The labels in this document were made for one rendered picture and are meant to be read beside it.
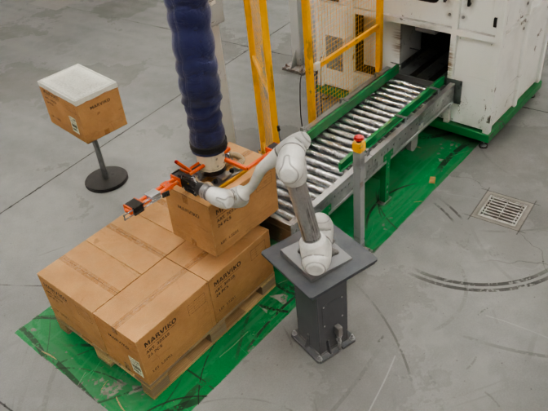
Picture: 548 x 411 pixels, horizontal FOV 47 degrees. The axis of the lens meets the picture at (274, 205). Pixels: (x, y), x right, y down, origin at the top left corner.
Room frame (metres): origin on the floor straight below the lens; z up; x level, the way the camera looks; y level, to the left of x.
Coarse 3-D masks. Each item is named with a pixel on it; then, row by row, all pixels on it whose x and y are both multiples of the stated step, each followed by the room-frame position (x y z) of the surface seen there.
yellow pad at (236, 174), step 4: (232, 168) 3.21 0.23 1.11; (232, 172) 3.20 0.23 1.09; (236, 172) 3.20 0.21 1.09; (240, 172) 3.21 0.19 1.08; (244, 172) 3.21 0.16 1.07; (232, 176) 3.16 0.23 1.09; (236, 176) 3.17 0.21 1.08; (212, 180) 3.14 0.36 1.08; (216, 180) 3.10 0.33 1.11; (220, 180) 3.13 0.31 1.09; (224, 180) 3.13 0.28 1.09; (228, 180) 3.13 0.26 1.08; (232, 180) 3.14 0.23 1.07; (216, 184) 3.09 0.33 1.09; (220, 184) 3.09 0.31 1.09; (224, 184) 3.09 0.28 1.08
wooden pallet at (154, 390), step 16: (272, 272) 3.26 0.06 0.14; (256, 288) 3.12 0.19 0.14; (272, 288) 3.24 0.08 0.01; (240, 304) 3.00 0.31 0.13; (224, 320) 2.88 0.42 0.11; (80, 336) 2.89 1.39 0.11; (208, 336) 2.80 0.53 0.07; (96, 352) 2.78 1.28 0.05; (192, 352) 2.72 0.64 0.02; (176, 368) 2.60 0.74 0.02; (144, 384) 2.43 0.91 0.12; (160, 384) 2.45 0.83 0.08
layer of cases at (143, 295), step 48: (96, 240) 3.36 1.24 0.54; (144, 240) 3.30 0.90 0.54; (240, 240) 3.19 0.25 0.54; (48, 288) 3.02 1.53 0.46; (96, 288) 2.88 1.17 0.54; (144, 288) 2.83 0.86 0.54; (192, 288) 2.79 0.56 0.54; (240, 288) 3.02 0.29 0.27; (96, 336) 2.72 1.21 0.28; (144, 336) 2.45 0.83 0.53; (192, 336) 2.68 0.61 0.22
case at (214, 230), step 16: (240, 176) 3.19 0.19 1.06; (272, 176) 3.31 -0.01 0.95; (176, 192) 3.10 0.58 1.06; (256, 192) 3.20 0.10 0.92; (272, 192) 3.30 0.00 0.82; (176, 208) 3.12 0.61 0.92; (192, 208) 3.01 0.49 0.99; (208, 208) 2.91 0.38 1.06; (240, 208) 3.08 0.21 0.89; (256, 208) 3.18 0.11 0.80; (272, 208) 3.29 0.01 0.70; (176, 224) 3.14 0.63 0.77; (192, 224) 3.03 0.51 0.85; (208, 224) 2.92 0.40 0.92; (224, 224) 2.98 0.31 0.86; (240, 224) 3.07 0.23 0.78; (256, 224) 3.17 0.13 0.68; (192, 240) 3.05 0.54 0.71; (208, 240) 2.94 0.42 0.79; (224, 240) 2.96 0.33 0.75
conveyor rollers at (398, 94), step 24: (384, 96) 4.92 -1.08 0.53; (408, 96) 4.86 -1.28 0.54; (432, 96) 4.80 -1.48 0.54; (360, 120) 4.56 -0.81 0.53; (384, 120) 4.51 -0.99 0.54; (312, 144) 4.25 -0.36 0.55; (336, 144) 4.21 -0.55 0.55; (312, 168) 3.92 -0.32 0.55; (336, 168) 3.88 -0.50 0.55; (288, 192) 3.65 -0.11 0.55; (288, 216) 3.39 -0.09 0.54
